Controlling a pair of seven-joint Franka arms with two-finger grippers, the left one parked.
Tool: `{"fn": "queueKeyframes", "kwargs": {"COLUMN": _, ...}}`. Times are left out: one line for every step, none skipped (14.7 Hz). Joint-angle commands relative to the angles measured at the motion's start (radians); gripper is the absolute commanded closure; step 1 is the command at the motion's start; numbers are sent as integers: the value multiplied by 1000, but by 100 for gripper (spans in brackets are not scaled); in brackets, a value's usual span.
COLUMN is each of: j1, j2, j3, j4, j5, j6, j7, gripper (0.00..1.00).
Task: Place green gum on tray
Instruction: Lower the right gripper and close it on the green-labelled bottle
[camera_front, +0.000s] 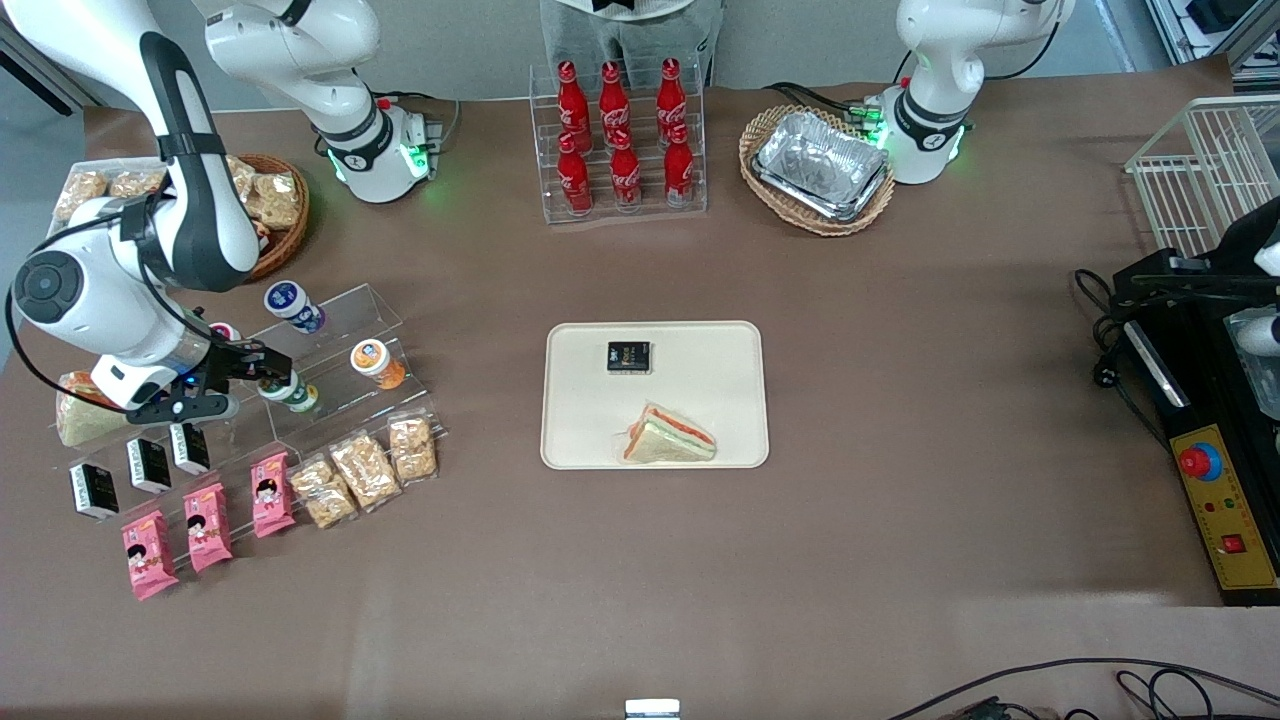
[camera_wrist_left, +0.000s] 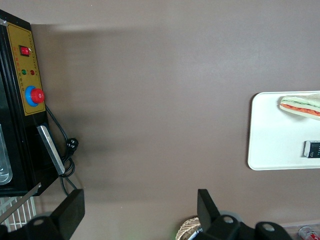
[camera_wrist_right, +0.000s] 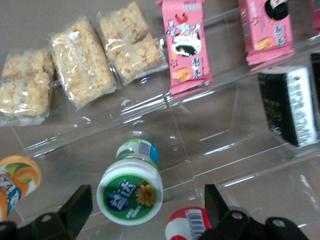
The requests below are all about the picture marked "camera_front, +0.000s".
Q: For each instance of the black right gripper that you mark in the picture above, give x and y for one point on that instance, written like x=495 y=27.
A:
x=222 y=367

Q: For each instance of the green gum bottle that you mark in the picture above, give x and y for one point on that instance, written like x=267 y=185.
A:
x=298 y=397

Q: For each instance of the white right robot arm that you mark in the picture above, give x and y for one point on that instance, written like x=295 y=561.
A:
x=90 y=290

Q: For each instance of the red gum bottle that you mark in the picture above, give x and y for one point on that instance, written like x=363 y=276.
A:
x=225 y=331

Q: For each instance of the blue gum bottle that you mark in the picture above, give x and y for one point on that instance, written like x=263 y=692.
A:
x=293 y=305

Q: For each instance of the orange gum bottle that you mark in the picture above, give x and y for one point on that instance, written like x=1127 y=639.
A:
x=377 y=363

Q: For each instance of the cream plastic tray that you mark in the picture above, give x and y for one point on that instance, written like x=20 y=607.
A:
x=700 y=400

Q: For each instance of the clear acrylic stepped display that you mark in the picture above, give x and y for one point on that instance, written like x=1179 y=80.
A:
x=345 y=400

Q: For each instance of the black snack packet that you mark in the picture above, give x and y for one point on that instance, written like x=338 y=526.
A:
x=628 y=357
x=94 y=490
x=149 y=465
x=189 y=448

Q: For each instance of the pink snack packet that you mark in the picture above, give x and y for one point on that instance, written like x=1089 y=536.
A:
x=272 y=495
x=149 y=555
x=207 y=527

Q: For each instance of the clear peanut brittle packet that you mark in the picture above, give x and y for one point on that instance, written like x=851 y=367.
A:
x=365 y=472
x=324 y=492
x=412 y=449

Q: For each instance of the brown wicker basket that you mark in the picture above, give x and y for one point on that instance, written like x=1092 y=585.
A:
x=288 y=240

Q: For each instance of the clear bagged pastry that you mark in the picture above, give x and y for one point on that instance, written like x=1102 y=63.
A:
x=240 y=178
x=275 y=200
x=80 y=193
x=135 y=183

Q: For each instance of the wrapped triangle sandwich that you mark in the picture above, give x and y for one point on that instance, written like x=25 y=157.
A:
x=668 y=440
x=80 y=418

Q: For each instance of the white rectangular container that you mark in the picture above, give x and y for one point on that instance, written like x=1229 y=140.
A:
x=70 y=170

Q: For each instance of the clear acrylic bottle rack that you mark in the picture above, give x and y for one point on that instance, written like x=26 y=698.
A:
x=545 y=190

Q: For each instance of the red cola bottle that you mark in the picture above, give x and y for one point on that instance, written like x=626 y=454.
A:
x=613 y=98
x=671 y=95
x=679 y=168
x=571 y=100
x=575 y=178
x=625 y=175

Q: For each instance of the person in grey trousers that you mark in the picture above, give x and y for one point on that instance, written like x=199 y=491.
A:
x=630 y=35

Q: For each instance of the small white box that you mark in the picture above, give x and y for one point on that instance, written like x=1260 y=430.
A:
x=652 y=709

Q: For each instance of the light wicker basket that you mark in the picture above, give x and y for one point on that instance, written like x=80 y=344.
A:
x=765 y=135

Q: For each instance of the stacked aluminium foil trays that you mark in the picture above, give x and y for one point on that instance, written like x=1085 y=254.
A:
x=820 y=165

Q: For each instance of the red emergency stop button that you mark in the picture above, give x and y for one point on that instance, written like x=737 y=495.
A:
x=1200 y=461

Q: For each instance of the black control box yellow panel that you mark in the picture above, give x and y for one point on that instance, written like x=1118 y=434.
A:
x=1225 y=500

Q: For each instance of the black machine housing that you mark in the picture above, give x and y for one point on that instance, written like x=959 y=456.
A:
x=1240 y=235

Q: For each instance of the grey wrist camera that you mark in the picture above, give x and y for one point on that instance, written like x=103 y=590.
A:
x=180 y=408

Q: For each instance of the metal shelf frame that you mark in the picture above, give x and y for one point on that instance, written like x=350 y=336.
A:
x=1210 y=25

